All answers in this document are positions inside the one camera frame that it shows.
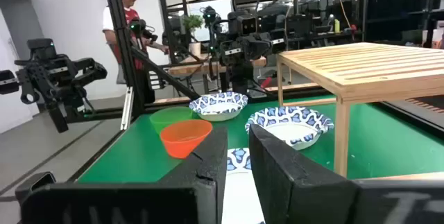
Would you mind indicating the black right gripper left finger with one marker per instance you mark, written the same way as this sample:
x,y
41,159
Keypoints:
x,y
211,168

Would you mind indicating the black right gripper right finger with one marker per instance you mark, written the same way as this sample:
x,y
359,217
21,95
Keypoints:
x,y
288,189

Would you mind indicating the blue patterned paper bowl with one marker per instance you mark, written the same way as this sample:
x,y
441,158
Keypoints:
x,y
241,196
295,130
218,107

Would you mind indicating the orange plastic bowl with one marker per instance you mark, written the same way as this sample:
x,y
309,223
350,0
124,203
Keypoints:
x,y
184,137

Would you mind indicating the green plastic bowl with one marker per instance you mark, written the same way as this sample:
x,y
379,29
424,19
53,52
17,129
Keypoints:
x,y
166,116

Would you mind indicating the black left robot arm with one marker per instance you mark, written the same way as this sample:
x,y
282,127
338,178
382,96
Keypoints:
x,y
243,78

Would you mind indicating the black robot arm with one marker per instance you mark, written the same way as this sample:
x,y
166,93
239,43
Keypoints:
x,y
138,26
209,16

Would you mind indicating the black robot arm with gripper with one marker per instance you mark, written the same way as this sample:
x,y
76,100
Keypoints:
x,y
52,75

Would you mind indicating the slatted wooden shelf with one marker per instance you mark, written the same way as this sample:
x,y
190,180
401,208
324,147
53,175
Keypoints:
x,y
364,64

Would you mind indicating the wooden work table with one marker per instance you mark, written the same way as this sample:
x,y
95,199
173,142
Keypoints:
x,y
194,68

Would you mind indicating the green potted plant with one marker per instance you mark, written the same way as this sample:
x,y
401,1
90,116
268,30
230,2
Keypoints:
x,y
192,23

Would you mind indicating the yellow-green bottle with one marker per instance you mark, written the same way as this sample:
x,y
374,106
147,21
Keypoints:
x,y
337,26

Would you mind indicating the silver aluminium extrusion bar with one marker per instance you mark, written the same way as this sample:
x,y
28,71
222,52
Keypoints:
x,y
127,107

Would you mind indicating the black metal rack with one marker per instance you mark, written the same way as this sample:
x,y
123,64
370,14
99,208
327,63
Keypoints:
x,y
365,9

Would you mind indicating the person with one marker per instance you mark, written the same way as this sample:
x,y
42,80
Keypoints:
x,y
107,19

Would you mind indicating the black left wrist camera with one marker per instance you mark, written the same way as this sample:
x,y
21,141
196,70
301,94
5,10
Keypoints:
x,y
248,24

